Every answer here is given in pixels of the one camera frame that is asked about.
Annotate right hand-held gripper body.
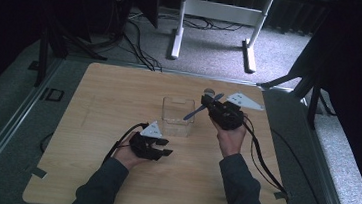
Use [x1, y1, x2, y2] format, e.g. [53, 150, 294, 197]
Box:
[207, 89, 267, 135]

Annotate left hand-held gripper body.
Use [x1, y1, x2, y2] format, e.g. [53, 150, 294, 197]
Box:
[126, 117, 169, 163]

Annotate blue toothbrush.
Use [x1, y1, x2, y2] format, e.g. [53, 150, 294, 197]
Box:
[182, 88, 226, 125]

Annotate clear plastic container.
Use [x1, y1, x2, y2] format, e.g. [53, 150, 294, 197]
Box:
[159, 95, 197, 139]

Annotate person's left hand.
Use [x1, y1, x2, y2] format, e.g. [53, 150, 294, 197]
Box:
[110, 129, 150, 173]

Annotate person's right hand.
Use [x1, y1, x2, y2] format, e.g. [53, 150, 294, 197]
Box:
[208, 117, 249, 160]

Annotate black metal stand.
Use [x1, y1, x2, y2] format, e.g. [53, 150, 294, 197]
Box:
[26, 16, 112, 95]
[252, 63, 341, 133]

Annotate grey tape piece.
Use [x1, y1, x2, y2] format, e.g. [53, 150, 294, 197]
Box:
[26, 165, 49, 181]
[272, 189, 292, 202]

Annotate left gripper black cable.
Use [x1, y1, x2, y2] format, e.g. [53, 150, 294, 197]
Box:
[102, 118, 151, 169]

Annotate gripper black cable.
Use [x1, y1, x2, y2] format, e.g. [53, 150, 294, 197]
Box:
[235, 113, 298, 198]
[102, 118, 151, 169]

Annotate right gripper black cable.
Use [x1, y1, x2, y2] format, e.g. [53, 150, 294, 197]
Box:
[235, 113, 298, 198]

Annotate cables under white desk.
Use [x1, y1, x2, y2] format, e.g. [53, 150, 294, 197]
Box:
[157, 12, 245, 35]

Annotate black floor cables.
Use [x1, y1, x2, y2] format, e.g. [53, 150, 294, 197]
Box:
[118, 7, 170, 73]

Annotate white desk frame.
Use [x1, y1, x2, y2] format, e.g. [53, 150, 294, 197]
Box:
[166, 0, 275, 76]

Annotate long black cable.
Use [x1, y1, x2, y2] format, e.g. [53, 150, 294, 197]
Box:
[263, 128, 337, 204]

